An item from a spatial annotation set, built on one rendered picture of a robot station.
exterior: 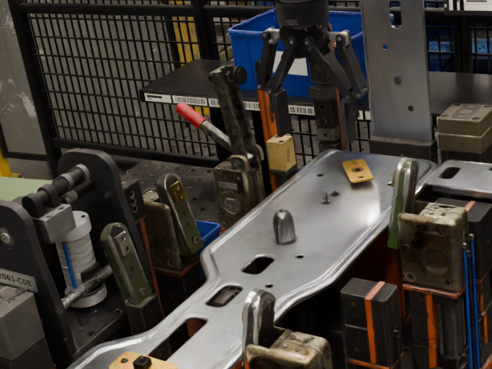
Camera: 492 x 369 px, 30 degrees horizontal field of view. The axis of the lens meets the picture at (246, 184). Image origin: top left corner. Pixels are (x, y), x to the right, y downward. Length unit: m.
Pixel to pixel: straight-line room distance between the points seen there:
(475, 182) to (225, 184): 0.40
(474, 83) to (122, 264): 0.85
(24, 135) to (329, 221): 3.05
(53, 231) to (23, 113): 3.09
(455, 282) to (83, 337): 0.52
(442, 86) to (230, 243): 0.63
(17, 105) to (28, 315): 3.12
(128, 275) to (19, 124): 3.09
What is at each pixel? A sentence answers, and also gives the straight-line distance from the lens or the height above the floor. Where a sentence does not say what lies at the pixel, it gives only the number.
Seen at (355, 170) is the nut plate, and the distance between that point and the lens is 1.54.
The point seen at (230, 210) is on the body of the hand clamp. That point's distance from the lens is 1.54.
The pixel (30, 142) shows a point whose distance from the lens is 4.33.
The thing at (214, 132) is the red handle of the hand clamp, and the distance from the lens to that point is 1.52.
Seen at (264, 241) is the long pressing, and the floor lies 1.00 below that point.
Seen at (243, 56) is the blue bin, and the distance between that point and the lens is 1.90.
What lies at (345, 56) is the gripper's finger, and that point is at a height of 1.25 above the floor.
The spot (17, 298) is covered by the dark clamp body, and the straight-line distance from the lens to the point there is 1.20.
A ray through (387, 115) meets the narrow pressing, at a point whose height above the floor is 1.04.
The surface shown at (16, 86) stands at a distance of 4.24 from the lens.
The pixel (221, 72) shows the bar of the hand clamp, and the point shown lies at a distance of 1.45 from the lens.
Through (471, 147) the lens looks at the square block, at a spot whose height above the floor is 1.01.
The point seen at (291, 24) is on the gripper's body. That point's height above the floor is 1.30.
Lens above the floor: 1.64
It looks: 24 degrees down
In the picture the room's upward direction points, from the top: 9 degrees counter-clockwise
